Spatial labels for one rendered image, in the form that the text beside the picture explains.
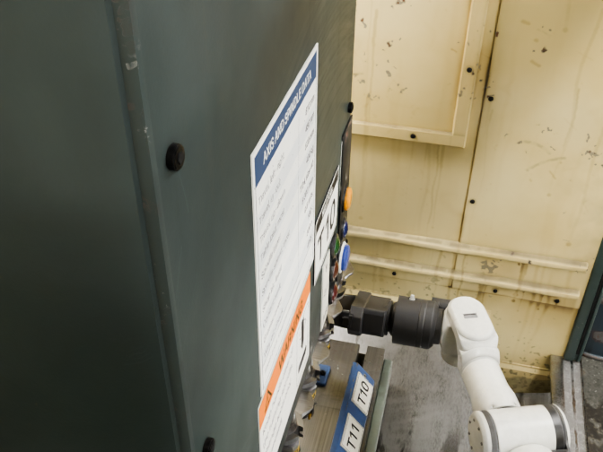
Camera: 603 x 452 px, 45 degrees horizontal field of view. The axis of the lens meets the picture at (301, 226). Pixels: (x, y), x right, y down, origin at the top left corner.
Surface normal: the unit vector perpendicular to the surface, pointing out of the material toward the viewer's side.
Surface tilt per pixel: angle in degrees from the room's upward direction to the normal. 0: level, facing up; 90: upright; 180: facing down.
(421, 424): 24
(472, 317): 2
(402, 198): 90
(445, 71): 90
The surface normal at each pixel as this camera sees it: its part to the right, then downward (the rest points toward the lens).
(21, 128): -0.24, 0.59
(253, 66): 0.97, 0.15
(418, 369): -0.09, -0.49
